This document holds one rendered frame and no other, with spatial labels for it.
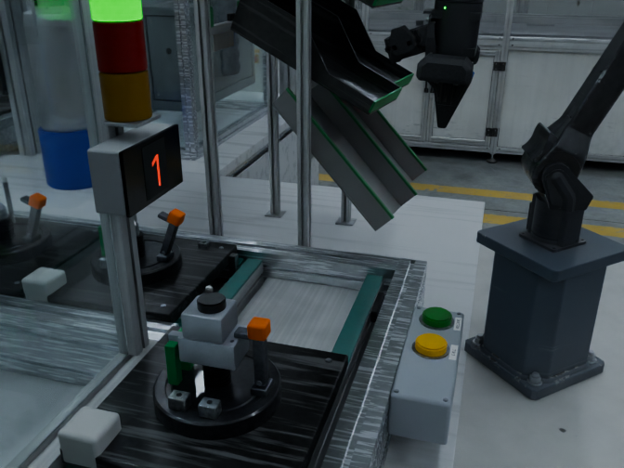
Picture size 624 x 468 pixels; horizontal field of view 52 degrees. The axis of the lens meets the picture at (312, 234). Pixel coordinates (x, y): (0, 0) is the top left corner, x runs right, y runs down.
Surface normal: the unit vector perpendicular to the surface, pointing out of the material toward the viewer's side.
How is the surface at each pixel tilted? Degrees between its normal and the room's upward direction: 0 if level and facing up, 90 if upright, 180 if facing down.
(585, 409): 0
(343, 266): 90
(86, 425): 0
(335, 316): 0
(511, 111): 90
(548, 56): 90
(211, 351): 90
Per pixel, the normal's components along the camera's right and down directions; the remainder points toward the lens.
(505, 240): 0.00, -0.91
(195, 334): -0.27, 0.39
